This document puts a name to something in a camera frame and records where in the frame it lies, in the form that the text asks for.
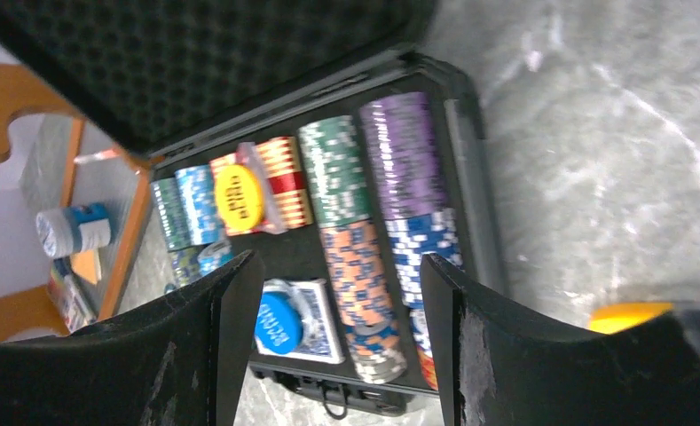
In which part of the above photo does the blue small blind button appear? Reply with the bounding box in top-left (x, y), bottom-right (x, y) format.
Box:
top-left (255, 292), bottom-right (303, 355)

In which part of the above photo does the yellow notepad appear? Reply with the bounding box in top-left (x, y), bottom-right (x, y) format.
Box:
top-left (69, 249), bottom-right (102, 286)

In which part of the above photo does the orange wooden shelf rack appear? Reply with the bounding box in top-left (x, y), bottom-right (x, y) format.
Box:
top-left (0, 61), bottom-right (153, 343)

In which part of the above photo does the blue playing card deck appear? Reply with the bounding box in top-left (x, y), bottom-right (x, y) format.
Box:
top-left (254, 279), bottom-right (344, 365)

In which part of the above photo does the purple blue chip row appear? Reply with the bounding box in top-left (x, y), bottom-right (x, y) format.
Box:
top-left (359, 91), bottom-right (462, 390)

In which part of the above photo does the red playing card deck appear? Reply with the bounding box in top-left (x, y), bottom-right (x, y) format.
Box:
top-left (209, 136), bottom-right (316, 238)

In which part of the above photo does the white pink pen lower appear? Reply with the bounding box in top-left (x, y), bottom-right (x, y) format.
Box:
top-left (73, 148), bottom-right (120, 165)

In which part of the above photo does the marker pen set pack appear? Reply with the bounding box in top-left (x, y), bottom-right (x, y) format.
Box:
top-left (46, 258), bottom-right (97, 333)

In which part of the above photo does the light blue red chip row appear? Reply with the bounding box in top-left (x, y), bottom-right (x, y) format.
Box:
top-left (175, 165), bottom-right (232, 276)

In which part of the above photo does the yellow big blind button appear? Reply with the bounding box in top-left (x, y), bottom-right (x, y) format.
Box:
top-left (215, 164), bottom-right (265, 233)

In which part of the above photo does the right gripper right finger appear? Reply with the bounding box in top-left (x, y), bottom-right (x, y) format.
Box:
top-left (421, 255), bottom-right (700, 425)

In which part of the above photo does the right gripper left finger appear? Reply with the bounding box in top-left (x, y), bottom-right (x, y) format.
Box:
top-left (0, 250), bottom-right (264, 425)

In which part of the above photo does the black poker set case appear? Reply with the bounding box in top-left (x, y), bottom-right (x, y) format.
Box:
top-left (0, 1), bottom-right (504, 415)

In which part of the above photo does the green orange chip row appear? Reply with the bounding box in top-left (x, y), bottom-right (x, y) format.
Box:
top-left (298, 115), bottom-right (407, 384)

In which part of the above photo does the cleaning gel jar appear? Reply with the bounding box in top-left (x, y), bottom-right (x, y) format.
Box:
top-left (35, 202), bottom-right (112, 259)

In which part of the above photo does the green chip stack row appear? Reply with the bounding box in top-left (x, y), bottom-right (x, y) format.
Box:
top-left (150, 177), bottom-right (201, 287)

